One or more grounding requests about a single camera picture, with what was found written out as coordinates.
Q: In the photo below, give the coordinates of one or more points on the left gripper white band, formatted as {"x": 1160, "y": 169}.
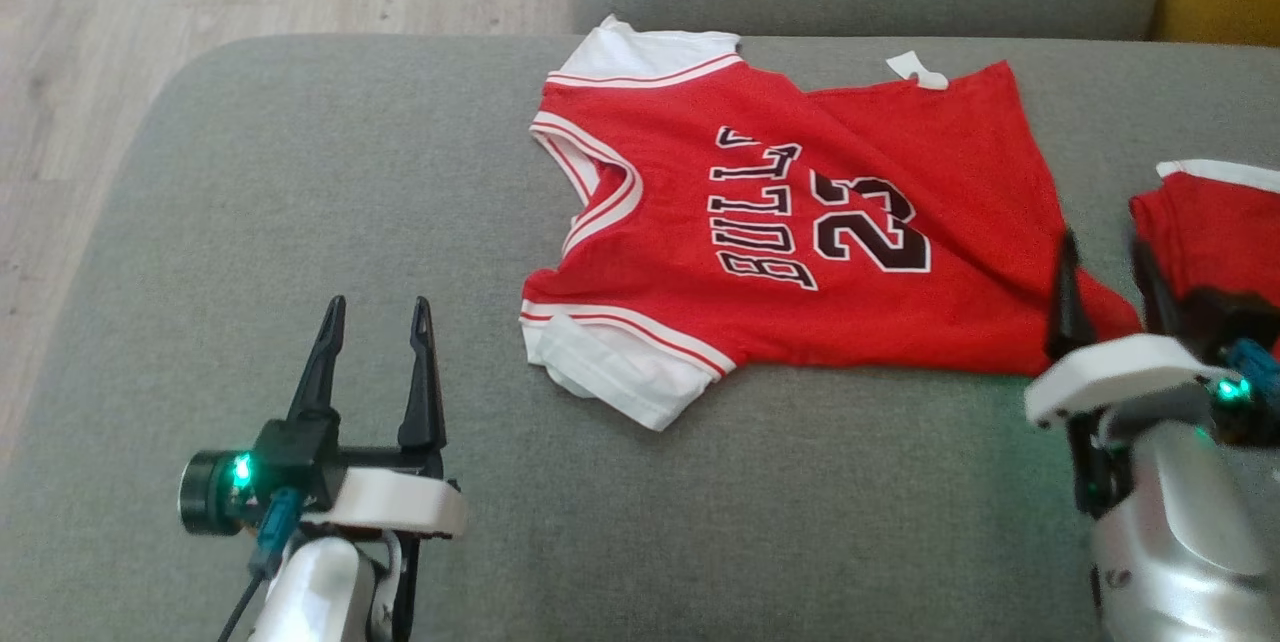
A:
{"x": 400, "y": 512}

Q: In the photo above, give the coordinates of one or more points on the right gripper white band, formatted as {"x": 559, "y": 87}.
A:
{"x": 1110, "y": 377}

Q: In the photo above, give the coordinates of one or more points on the red shorts with white stripe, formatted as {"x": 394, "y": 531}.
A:
{"x": 1215, "y": 242}

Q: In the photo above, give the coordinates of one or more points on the red Bulls 23 jersey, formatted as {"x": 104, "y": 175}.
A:
{"x": 880, "y": 322}

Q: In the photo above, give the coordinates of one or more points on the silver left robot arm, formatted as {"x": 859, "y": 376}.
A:
{"x": 320, "y": 592}

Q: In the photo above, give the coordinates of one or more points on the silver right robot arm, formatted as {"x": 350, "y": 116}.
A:
{"x": 1180, "y": 542}

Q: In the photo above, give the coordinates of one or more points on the grey sofa seat cushion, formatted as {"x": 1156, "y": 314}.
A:
{"x": 300, "y": 202}

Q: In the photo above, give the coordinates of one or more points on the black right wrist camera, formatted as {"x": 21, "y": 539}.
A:
{"x": 1225, "y": 317}

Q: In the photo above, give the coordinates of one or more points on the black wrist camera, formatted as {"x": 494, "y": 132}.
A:
{"x": 290, "y": 462}
{"x": 1225, "y": 317}

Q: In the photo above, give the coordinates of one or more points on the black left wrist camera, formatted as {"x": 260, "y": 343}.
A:
{"x": 290, "y": 462}

